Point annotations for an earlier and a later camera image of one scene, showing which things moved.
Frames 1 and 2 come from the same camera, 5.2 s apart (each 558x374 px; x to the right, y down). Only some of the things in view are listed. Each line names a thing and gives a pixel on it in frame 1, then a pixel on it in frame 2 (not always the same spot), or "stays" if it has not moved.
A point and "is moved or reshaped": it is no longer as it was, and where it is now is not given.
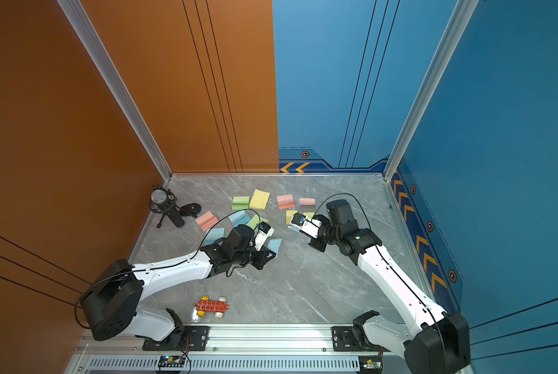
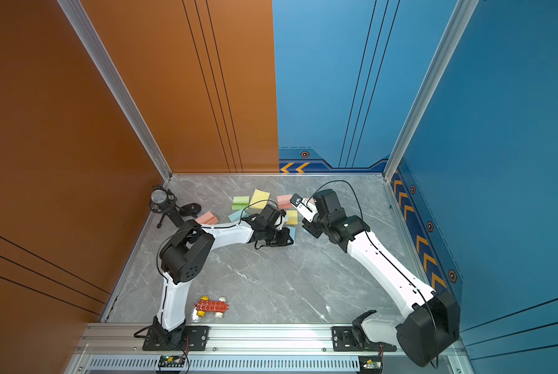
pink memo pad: (206, 220) stays
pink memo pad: (286, 202) stays
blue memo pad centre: (239, 218) stays
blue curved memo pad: (273, 245) is moved or reshaped
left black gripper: (263, 259) to (284, 241)
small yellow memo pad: (289, 215) stays
